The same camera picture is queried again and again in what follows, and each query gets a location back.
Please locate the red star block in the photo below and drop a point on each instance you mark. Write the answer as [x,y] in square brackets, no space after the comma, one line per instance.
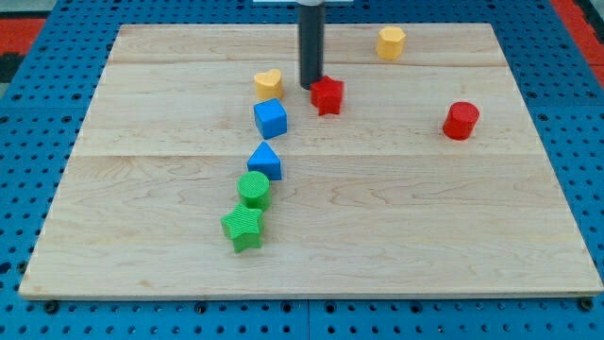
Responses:
[327,95]

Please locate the green star block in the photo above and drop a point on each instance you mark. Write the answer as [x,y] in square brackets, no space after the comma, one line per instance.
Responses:
[243,226]

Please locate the blue triangle block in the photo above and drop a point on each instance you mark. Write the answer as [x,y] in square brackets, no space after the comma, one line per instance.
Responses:
[265,160]

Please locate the green cylinder block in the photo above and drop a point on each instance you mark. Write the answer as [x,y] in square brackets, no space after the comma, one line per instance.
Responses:
[254,190]

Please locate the blue cube block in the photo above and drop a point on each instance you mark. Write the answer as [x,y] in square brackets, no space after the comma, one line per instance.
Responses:
[270,118]

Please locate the yellow heart block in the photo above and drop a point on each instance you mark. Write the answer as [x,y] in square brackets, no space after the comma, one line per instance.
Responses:
[268,85]

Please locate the wooden board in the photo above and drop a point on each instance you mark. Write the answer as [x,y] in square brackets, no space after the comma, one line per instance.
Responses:
[374,202]

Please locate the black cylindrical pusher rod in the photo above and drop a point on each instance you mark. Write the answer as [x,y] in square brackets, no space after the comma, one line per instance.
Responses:
[311,29]

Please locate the yellow hexagon block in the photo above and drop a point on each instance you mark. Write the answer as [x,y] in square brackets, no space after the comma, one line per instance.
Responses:
[390,42]

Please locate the red cylinder block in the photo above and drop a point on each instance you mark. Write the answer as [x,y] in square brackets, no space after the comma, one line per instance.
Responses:
[460,120]

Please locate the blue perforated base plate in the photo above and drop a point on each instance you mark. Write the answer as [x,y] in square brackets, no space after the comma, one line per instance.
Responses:
[46,102]

